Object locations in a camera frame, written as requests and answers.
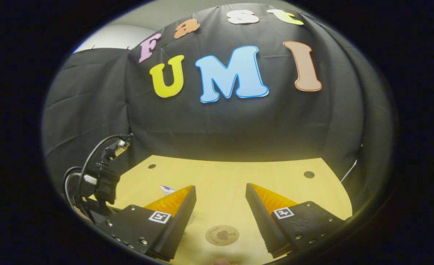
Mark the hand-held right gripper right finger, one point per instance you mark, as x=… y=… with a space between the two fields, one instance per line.
x=261 y=221

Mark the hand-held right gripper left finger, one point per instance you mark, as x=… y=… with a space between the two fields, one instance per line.
x=180 y=224

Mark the white toothpaste tube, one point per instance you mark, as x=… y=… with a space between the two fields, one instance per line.
x=167 y=190

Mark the round wooden coaster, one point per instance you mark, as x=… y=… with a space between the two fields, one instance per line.
x=222 y=235

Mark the wooden desktop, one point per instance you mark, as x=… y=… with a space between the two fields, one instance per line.
x=220 y=176

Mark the black backdrop cloth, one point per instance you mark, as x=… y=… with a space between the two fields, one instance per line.
x=239 y=129

